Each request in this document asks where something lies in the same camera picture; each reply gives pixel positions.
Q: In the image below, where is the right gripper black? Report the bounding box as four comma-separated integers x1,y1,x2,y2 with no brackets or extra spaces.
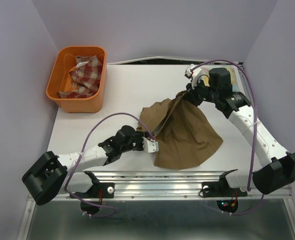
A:
182,76,219,107

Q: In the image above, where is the pastel floral skirt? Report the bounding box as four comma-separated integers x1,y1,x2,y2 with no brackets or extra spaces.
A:
201,65,240,92

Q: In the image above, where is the khaki brown skirt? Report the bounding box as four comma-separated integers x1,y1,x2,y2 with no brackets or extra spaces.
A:
136,91,224,170

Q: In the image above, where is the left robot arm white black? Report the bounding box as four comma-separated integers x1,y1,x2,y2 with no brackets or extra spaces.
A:
22,125,159,206

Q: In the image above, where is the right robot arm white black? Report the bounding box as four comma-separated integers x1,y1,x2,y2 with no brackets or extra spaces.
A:
185,64,295,197

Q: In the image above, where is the white patterned garment in basket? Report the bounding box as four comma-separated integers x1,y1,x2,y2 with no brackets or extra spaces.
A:
58,54,103,99

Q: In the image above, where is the orange plastic basket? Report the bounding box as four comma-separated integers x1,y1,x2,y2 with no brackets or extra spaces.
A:
45,46,107,113

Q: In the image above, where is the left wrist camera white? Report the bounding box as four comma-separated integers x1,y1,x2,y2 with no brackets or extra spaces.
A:
142,137,159,154

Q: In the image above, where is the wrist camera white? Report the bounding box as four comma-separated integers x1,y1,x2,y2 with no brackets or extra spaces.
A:
142,137,159,154
184,64,210,89

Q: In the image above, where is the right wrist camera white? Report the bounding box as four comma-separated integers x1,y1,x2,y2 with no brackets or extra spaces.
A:
184,64,210,89

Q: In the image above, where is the aluminium right side rail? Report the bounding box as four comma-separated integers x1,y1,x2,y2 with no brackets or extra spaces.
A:
236,62,276,176

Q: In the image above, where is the aluminium front rail frame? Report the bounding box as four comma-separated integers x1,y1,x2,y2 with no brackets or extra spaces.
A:
27,169,294,201

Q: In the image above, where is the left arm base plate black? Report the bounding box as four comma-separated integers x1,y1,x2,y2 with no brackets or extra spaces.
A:
69,182,115,199

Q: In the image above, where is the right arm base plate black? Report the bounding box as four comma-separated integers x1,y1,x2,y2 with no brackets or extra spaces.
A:
198,181,248,198

